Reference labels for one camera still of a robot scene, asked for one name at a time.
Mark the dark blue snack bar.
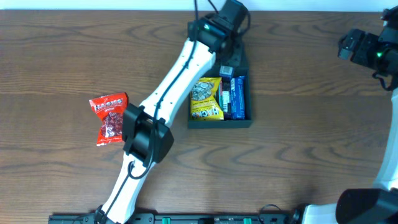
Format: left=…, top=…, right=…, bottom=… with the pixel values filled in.
left=220, top=65, right=234, bottom=120

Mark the red candy bag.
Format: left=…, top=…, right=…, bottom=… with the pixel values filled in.
left=89, top=93, right=129, bottom=146

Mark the green snack bar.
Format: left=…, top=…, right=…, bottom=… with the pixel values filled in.
left=216, top=82, right=223, bottom=108

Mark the dark green box with lid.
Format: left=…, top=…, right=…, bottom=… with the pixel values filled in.
left=188, top=49, right=252, bottom=129

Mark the black mounting rail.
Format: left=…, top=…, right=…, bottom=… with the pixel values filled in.
left=48, top=213, right=299, bottom=224

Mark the yellow snack bag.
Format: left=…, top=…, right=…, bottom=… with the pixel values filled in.
left=190, top=77, right=224, bottom=121

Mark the blue Oreo cookie pack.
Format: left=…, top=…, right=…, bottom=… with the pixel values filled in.
left=230, top=76, right=246, bottom=120

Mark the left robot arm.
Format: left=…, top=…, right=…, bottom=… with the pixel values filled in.
left=93, top=0, right=250, bottom=223

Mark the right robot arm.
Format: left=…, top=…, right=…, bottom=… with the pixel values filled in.
left=286, top=7, right=397, bottom=223

